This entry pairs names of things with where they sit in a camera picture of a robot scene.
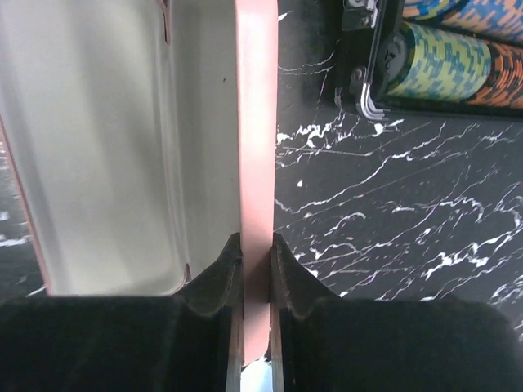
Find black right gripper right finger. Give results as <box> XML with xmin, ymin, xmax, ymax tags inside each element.
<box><xmin>270</xmin><ymin>235</ymin><xmax>522</xmax><ymax>391</ymax></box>

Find black poker chip case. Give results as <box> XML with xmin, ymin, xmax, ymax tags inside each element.
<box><xmin>334</xmin><ymin>1</ymin><xmax>522</xmax><ymax>120</ymax></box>

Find pink glasses case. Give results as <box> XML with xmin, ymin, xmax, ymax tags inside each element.
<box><xmin>1</xmin><ymin>1</ymin><xmax>279</xmax><ymax>363</ymax></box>

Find light blue cloth under sunglasses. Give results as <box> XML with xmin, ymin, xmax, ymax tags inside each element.
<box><xmin>240</xmin><ymin>357</ymin><xmax>273</xmax><ymax>392</ymax></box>

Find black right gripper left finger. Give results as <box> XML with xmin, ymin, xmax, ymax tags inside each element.
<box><xmin>1</xmin><ymin>234</ymin><xmax>243</xmax><ymax>391</ymax></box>

